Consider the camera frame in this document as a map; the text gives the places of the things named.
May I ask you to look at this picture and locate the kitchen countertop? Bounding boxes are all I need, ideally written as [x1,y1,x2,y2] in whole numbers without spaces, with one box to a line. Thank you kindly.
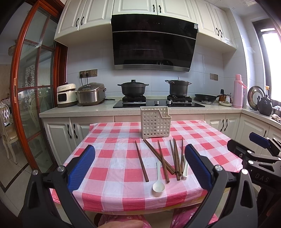
[38,96,281,130]

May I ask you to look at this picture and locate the person's hand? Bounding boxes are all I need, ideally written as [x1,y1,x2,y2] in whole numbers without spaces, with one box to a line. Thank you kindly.
[100,220,144,228]

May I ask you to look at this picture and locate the black kettle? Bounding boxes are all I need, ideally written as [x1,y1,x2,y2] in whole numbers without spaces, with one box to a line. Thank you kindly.
[257,95,272,116]

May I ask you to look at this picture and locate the white lower cabinets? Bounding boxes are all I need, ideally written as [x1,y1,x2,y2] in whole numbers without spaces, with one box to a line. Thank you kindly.
[40,109,280,165]

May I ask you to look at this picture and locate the white cabinets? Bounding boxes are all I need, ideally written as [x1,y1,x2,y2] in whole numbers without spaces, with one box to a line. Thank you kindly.
[54,1,237,53]
[40,109,280,165]

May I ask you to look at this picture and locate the small plate with condiments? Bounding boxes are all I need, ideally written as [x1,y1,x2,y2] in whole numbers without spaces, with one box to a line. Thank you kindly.
[219,89,232,106]

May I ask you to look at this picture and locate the red white checkered tablecloth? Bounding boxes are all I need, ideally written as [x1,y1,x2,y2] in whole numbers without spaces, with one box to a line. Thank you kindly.
[50,120,244,212]

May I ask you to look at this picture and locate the pink thermos bottle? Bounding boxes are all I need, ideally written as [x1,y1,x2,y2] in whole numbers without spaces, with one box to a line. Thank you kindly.
[232,74,247,108]

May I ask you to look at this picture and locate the beige perforated utensil basket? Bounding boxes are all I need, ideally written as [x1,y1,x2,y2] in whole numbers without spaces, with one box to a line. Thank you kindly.
[140,106,171,139]

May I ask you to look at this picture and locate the black frying pan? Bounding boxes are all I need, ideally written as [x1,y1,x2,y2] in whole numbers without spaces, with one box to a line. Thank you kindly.
[194,94,219,103]

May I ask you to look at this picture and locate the black glass gas stove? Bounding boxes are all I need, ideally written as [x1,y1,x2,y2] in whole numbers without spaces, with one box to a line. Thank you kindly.
[113,95,205,108]

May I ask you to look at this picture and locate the white small cooker appliance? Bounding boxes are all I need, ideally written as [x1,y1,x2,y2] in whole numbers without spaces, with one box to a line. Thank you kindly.
[57,83,78,107]

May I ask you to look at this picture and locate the white dining chair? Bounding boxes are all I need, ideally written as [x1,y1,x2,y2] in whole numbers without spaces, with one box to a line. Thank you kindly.
[1,102,18,164]

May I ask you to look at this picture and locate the silver rice cooker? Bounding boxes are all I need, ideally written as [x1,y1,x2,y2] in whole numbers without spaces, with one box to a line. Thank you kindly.
[77,82,106,106]

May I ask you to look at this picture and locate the black tall stock pot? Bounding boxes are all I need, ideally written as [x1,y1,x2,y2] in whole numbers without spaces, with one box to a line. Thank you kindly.
[165,77,192,97]

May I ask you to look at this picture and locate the black casserole pot with lid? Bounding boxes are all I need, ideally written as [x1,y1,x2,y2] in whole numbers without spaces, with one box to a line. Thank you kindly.
[117,79,149,97]

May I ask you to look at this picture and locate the wooden glass sliding door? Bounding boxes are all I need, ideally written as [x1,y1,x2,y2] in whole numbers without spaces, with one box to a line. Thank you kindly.
[11,1,68,172]

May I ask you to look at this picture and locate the black range hood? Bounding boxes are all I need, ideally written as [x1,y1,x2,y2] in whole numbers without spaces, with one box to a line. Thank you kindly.
[111,14,198,72]

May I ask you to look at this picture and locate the white upper cabinets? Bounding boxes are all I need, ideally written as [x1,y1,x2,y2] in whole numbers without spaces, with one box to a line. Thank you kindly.
[54,1,237,53]

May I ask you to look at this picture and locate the wall switch plate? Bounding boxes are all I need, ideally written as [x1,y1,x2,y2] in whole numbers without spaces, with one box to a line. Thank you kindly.
[210,73,219,81]

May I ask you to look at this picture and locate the wall power outlet strip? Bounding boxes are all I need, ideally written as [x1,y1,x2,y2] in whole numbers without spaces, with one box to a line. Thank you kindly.
[79,69,98,78]

